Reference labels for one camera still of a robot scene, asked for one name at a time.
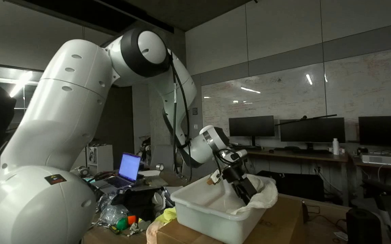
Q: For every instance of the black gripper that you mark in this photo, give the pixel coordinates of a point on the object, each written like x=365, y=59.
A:
x=236, y=176

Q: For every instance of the cream white cloth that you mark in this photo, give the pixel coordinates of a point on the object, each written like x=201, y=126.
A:
x=265, y=194

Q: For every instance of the peach printed shirt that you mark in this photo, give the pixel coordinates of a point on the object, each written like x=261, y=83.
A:
x=152, y=232

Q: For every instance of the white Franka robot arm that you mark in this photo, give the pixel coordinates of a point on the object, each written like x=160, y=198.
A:
x=46, y=135

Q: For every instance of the white plastic bin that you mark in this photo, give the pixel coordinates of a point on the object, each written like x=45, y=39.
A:
x=204, y=221

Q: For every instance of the black computer tower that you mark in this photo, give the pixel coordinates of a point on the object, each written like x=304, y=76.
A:
x=300, y=186

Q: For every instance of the long wooden desk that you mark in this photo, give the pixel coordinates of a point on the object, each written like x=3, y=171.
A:
x=294, y=157

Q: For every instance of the small black monitor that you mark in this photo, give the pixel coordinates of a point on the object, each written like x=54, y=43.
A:
x=251, y=126

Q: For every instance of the wide black monitor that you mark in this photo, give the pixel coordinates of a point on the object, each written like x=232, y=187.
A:
x=312, y=130
x=385, y=130

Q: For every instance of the white bottle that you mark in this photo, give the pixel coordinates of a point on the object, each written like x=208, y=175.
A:
x=335, y=146

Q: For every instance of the large black cylinder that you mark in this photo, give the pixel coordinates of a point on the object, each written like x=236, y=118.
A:
x=362, y=225

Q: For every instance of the orange small object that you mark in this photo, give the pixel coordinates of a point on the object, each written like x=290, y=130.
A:
x=132, y=219

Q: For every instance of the open laptop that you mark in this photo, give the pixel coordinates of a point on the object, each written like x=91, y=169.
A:
x=129, y=165

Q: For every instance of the white device box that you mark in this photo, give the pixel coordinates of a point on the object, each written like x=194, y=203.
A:
x=376, y=158

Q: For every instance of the green ball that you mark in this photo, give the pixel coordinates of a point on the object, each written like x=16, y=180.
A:
x=121, y=223

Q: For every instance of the black office chair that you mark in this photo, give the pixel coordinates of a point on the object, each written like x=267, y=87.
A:
x=387, y=198

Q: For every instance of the clear plastic bag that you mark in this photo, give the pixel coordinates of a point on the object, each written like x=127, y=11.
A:
x=111, y=213

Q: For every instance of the white cabinet box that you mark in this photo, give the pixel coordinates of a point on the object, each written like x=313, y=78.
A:
x=100, y=158

